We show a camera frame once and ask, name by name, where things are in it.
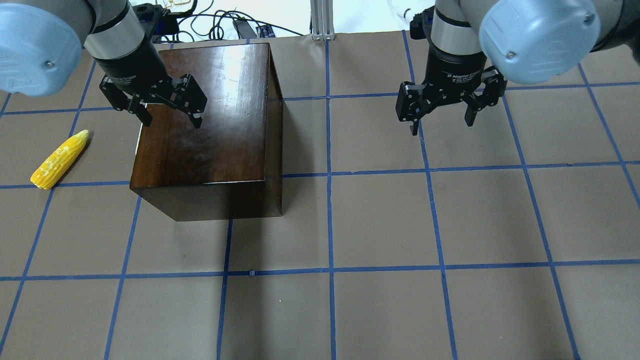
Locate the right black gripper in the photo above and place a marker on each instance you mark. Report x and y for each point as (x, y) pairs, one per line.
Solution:
(456, 66)

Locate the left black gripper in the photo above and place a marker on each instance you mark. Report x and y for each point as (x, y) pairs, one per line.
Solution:
(129, 64)

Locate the dark wooden drawer box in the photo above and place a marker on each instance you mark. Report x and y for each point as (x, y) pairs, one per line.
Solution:
(230, 167)

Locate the yellow corn cob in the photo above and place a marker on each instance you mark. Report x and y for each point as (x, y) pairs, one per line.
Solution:
(51, 171)

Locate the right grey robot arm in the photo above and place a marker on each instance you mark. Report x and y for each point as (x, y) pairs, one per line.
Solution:
(477, 46)

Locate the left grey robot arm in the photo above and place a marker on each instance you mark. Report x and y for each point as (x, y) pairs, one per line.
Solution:
(42, 42)

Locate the black electronics boxes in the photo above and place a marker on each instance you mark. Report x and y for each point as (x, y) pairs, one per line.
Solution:
(157, 21)

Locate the black power strip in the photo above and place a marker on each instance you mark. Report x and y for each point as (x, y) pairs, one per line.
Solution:
(244, 29)

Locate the aluminium frame post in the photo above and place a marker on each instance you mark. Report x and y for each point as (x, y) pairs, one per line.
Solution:
(322, 20)

